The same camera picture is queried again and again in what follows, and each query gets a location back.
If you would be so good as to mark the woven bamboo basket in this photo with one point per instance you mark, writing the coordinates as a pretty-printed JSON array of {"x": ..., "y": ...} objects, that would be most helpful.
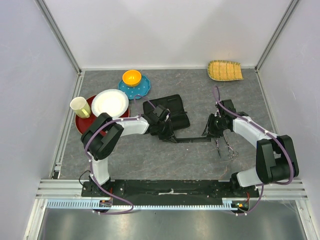
[{"x": 224, "y": 71}]

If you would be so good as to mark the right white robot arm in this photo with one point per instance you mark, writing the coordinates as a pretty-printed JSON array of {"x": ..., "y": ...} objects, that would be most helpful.
[{"x": 275, "y": 159}]

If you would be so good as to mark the silver thinning scissors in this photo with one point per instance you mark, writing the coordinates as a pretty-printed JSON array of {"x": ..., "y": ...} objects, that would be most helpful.
[{"x": 231, "y": 152}]

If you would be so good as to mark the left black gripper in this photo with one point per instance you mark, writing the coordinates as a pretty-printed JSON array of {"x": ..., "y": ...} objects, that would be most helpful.
[{"x": 169, "y": 132}]

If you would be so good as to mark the cream yellow mug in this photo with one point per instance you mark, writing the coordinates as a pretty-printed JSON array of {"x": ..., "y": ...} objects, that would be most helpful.
[{"x": 81, "y": 107}]

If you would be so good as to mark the orange bowl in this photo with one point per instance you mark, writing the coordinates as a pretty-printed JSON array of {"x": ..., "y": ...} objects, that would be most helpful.
[{"x": 132, "y": 78}]

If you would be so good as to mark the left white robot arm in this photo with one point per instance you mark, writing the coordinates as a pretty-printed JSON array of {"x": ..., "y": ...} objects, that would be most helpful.
[{"x": 100, "y": 139}]

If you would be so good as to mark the black zipper tool case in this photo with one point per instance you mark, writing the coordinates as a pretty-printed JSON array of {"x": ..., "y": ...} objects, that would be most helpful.
[{"x": 175, "y": 110}]

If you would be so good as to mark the silver scissors with black blades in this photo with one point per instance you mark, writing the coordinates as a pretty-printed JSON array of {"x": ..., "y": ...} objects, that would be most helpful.
[{"x": 217, "y": 147}]

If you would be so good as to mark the black straight comb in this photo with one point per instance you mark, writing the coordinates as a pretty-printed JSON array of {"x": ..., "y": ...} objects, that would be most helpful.
[{"x": 194, "y": 140}]

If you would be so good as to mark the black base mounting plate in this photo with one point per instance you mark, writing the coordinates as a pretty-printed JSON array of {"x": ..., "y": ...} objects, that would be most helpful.
[{"x": 176, "y": 192}]

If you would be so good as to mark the red round plate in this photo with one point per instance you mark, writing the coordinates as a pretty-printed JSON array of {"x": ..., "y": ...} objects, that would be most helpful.
[{"x": 82, "y": 124}]

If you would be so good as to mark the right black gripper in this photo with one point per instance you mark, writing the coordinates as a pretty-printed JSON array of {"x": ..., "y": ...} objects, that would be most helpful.
[{"x": 212, "y": 132}]

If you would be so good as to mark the white paper plate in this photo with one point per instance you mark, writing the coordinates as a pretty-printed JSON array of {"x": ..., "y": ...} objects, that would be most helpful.
[{"x": 114, "y": 102}]

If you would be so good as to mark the teal dotted plate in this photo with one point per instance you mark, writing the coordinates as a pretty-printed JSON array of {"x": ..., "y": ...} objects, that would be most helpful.
[{"x": 141, "y": 89}]

